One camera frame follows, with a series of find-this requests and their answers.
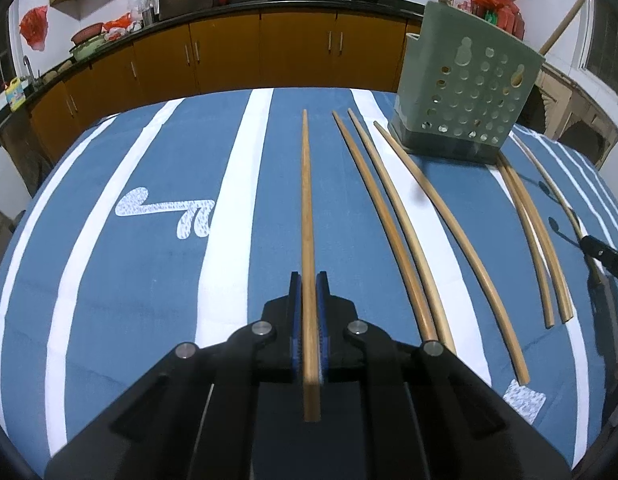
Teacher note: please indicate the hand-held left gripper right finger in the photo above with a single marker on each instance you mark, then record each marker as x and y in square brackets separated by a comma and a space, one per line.
[323, 325]

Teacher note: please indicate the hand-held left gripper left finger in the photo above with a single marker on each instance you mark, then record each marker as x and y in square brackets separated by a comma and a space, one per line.
[295, 325]

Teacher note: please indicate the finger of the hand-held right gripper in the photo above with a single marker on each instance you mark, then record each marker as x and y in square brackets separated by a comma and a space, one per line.
[606, 256]

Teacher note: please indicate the green perforated utensil holder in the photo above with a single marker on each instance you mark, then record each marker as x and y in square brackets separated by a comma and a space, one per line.
[469, 85]

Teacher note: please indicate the beige carved side table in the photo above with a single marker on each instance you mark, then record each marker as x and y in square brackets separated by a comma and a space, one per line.
[574, 110]

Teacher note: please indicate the barred window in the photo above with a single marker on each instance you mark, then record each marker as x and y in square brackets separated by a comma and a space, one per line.
[0, 60]
[609, 45]

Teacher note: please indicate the wooden pole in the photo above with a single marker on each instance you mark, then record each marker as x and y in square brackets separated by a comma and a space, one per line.
[566, 20]

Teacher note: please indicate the red packages pile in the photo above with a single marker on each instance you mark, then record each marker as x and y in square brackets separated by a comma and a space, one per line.
[496, 10]

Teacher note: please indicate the orange wooden base cabinets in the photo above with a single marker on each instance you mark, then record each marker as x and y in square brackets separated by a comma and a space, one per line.
[229, 50]

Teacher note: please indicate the black countertop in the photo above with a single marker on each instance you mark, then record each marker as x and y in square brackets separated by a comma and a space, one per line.
[289, 4]

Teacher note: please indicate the metal cup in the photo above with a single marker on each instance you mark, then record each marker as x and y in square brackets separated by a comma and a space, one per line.
[148, 16]

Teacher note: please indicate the green basin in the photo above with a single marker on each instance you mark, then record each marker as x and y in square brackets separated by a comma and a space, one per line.
[89, 50]

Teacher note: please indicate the red basin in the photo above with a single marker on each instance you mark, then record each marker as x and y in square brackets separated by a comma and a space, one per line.
[86, 34]

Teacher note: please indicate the yellow detergent bottle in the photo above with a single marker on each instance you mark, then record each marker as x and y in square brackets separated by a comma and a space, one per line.
[15, 95]

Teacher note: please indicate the metal faucet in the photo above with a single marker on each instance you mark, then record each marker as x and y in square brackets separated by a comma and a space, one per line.
[30, 70]

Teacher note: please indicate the hanging red plastic bag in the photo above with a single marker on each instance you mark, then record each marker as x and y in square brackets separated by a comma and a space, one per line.
[34, 27]

